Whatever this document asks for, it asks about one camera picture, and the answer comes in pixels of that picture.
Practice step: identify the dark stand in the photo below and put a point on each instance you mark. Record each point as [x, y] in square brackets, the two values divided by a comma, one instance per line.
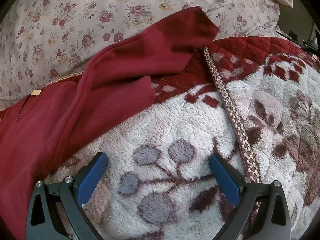
[308, 43]

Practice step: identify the dark red garment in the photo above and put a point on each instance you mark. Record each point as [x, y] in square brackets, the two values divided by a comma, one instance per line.
[112, 75]

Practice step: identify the floral white pillow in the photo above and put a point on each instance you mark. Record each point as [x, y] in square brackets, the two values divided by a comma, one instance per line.
[100, 10]

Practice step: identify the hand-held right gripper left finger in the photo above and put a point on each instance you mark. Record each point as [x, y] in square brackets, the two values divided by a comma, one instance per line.
[91, 177]

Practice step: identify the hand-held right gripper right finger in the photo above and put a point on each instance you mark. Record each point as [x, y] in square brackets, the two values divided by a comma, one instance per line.
[223, 180]

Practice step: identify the red and white fleece blanket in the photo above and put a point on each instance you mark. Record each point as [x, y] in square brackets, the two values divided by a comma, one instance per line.
[175, 120]

